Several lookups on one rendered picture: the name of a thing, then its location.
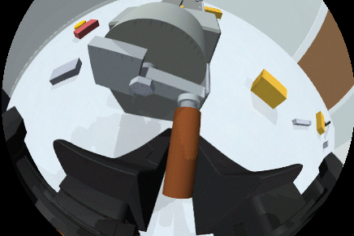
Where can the red rectangular block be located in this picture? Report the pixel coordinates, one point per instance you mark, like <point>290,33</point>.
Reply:
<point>86,28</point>

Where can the yellow rectangular block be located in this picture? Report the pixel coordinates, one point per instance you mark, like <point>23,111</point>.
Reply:
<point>214,11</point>
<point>269,89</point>
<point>320,123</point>

